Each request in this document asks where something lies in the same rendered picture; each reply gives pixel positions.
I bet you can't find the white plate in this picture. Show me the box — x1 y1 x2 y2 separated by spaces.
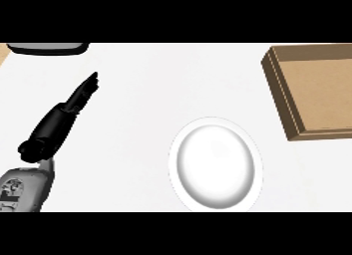
169 116 265 213

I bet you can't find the brown cardboard box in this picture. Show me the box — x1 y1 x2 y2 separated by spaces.
259 43 352 142

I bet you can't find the dark grey appliance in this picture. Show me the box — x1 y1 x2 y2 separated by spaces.
6 43 92 56

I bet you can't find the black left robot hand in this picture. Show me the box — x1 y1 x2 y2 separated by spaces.
17 71 101 164

